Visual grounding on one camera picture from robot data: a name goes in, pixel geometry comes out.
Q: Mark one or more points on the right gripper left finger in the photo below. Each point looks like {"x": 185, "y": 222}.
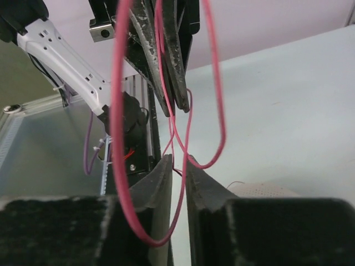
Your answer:
{"x": 64, "y": 230}

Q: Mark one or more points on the white spool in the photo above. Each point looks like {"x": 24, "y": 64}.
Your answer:
{"x": 260, "y": 190}

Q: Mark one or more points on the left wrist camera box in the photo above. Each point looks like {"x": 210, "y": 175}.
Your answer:
{"x": 101, "y": 32}

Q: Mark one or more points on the white slotted cable duct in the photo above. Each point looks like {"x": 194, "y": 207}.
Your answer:
{"x": 106, "y": 164}

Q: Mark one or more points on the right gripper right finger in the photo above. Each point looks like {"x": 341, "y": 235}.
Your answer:
{"x": 225, "y": 229}

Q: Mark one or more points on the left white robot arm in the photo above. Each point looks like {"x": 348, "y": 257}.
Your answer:
{"x": 156, "y": 36}

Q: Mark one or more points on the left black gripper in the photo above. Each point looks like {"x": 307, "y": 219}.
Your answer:
{"x": 181, "y": 20}

